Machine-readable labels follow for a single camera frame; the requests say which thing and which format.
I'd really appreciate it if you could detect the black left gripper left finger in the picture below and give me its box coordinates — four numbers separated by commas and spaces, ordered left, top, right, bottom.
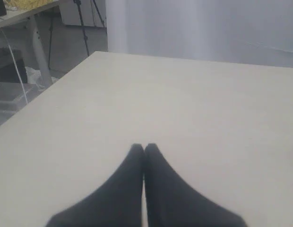
47, 144, 145, 227

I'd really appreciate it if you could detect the white cable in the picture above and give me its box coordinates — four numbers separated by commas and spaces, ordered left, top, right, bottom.
1, 29, 29, 105

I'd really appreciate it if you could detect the white backdrop cloth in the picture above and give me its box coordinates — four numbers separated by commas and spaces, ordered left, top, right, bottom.
106, 0, 293, 68

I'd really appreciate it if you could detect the white background desk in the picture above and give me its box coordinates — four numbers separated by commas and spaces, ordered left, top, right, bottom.
0, 0, 59, 88

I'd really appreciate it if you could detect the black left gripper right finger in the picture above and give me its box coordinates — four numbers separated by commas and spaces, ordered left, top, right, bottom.
145, 143, 246, 227

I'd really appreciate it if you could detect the black tripod stand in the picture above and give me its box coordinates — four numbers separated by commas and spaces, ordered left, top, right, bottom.
48, 0, 107, 69

